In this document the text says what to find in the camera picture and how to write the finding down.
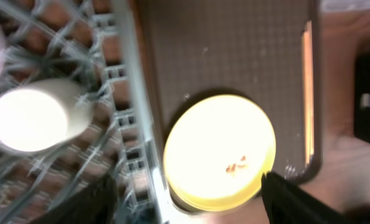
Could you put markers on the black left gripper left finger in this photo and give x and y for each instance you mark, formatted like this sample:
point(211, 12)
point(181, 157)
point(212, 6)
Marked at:
point(93, 205)

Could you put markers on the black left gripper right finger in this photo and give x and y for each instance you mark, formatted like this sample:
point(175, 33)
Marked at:
point(286, 203)

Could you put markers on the yellow plate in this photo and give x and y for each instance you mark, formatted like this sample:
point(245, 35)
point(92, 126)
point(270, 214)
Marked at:
point(209, 136)

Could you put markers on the white cup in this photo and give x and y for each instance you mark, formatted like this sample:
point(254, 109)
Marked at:
point(40, 115)

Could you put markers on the wooden chopstick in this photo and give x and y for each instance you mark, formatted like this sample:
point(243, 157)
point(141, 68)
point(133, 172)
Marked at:
point(308, 92)

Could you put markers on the grey plastic dishwasher rack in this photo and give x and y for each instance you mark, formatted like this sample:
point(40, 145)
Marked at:
point(92, 43)

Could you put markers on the food scraps on plate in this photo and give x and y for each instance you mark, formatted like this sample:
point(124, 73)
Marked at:
point(237, 165)

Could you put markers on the dark brown serving tray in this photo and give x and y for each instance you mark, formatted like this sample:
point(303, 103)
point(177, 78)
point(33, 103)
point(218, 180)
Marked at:
point(195, 49)

